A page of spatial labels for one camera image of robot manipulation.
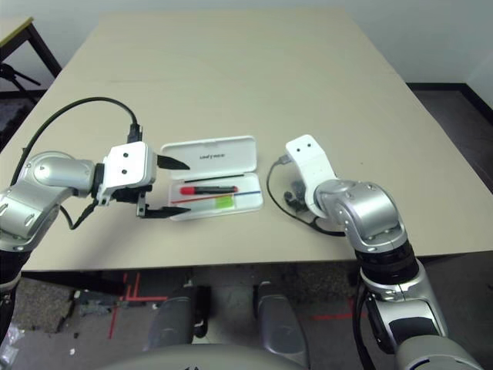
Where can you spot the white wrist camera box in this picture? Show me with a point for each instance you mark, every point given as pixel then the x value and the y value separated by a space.
pixel 127 165
pixel 308 158

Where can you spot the green capped highlighter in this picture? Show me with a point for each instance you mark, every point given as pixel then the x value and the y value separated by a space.
pixel 224 202

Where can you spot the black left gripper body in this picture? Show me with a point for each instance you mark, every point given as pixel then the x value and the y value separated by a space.
pixel 127 196

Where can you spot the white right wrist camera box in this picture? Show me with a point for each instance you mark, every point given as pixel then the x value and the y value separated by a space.
pixel 308 158

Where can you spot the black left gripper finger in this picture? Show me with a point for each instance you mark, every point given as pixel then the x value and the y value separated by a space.
pixel 165 213
pixel 169 163

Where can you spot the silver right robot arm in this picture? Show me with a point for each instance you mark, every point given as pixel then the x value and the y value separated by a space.
pixel 366 208

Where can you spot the grey right robot leg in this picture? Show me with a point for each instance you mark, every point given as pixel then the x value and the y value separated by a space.
pixel 279 323

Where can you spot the red tape cross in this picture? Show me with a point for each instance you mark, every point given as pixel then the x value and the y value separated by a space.
pixel 335 317

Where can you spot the grey robot torso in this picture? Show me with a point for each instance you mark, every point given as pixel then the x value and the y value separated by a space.
pixel 219 360

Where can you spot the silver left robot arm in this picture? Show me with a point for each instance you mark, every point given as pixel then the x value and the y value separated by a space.
pixel 54 173

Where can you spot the white plastic pencil case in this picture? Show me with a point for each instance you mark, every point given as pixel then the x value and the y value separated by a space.
pixel 215 154

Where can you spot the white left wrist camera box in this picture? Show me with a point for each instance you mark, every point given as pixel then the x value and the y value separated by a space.
pixel 127 165

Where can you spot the black marker with red cap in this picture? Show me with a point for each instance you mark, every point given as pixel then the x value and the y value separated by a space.
pixel 212 189

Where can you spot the beige side table black legs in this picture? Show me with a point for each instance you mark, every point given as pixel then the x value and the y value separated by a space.
pixel 9 27

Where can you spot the black foam floor mat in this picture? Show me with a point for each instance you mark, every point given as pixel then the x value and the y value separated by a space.
pixel 11 115

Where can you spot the grey left robot leg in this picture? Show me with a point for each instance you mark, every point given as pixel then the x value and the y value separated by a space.
pixel 177 320

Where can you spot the clear plastic bag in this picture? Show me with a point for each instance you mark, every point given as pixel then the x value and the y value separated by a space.
pixel 7 347

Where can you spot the black table underframe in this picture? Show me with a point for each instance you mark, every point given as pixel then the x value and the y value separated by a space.
pixel 77 283

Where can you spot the red tape lines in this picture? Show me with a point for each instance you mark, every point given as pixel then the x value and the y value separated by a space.
pixel 142 298

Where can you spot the black tripod stand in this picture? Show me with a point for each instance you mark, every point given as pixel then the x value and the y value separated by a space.
pixel 11 73

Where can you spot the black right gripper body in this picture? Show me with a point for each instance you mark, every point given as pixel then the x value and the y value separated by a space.
pixel 297 196

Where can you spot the grey foam scraps pile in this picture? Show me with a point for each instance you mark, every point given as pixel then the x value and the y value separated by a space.
pixel 96 306

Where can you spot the grey robot leg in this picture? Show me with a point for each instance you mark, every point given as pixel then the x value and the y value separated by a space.
pixel 177 320
pixel 279 323

